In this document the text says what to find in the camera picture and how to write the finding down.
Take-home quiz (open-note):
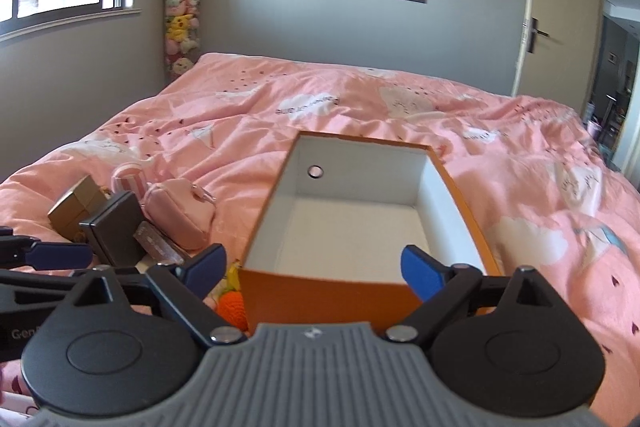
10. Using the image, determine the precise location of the orange cardboard box white inside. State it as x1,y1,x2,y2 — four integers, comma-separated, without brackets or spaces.
239,132,502,332

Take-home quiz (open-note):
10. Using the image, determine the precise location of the white plush pink striped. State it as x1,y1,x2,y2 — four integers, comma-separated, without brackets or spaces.
111,162,149,202

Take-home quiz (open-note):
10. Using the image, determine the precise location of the cream bedroom door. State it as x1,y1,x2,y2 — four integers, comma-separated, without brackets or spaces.
512,0,603,114

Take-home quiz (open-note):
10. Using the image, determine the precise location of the gold cardboard box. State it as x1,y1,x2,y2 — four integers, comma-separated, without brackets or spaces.
48,176,108,243

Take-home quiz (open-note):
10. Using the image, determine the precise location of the black small box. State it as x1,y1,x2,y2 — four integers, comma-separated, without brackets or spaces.
79,191,146,267

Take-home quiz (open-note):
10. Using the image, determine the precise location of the clear plastic packet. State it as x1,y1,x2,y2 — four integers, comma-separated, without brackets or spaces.
134,221,186,265

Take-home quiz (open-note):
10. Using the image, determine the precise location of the orange crochet toy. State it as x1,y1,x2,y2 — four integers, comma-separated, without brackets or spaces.
209,261,248,333

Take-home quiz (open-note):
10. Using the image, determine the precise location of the pink patterned duvet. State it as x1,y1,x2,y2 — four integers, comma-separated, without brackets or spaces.
1,53,639,426

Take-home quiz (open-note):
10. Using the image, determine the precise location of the clear tube of plush toys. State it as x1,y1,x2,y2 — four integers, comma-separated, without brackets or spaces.
164,0,201,82

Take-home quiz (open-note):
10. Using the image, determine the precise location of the black door handle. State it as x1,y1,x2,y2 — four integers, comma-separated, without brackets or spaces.
526,17,549,54

